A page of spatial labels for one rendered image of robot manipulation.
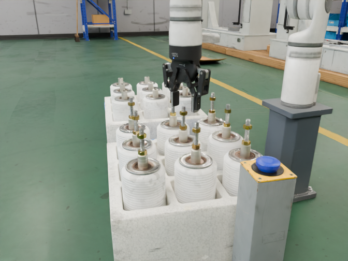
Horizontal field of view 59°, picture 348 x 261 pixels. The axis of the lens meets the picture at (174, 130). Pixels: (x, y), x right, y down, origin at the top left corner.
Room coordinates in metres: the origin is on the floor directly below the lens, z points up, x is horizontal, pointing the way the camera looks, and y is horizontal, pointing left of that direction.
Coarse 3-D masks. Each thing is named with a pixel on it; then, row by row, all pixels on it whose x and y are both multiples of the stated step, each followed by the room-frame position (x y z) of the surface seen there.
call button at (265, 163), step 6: (264, 156) 0.48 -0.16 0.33; (270, 156) 0.48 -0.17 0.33; (258, 162) 0.46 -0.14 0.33; (264, 162) 0.46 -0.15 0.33; (270, 162) 0.46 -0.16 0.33; (276, 162) 0.46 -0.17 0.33; (258, 168) 0.46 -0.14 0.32; (264, 168) 0.45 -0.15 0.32; (270, 168) 0.45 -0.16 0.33; (276, 168) 0.45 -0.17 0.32
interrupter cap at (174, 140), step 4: (172, 136) 0.75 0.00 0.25; (176, 136) 0.76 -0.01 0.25; (188, 136) 0.75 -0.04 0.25; (192, 136) 0.75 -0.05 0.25; (168, 140) 0.73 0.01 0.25; (172, 140) 0.73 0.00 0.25; (176, 140) 0.73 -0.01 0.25; (188, 140) 0.73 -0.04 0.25; (192, 140) 0.73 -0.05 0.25; (172, 144) 0.70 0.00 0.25; (176, 144) 0.70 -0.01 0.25; (180, 144) 0.70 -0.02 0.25; (184, 144) 0.70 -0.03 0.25; (188, 144) 0.70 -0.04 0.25
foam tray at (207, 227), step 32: (160, 160) 0.76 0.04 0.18; (224, 192) 0.60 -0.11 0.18; (128, 224) 0.51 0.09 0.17; (160, 224) 0.52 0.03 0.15; (192, 224) 0.54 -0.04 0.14; (224, 224) 0.55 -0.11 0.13; (128, 256) 0.51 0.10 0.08; (160, 256) 0.52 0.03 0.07; (192, 256) 0.54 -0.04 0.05; (224, 256) 0.55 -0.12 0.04
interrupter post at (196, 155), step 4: (192, 148) 0.62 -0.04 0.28; (192, 152) 0.61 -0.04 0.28; (196, 152) 0.61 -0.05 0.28; (200, 152) 0.61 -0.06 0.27; (192, 156) 0.61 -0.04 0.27; (196, 156) 0.61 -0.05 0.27; (200, 156) 0.61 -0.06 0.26; (192, 160) 0.61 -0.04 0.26; (196, 160) 0.61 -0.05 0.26; (200, 160) 0.62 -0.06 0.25
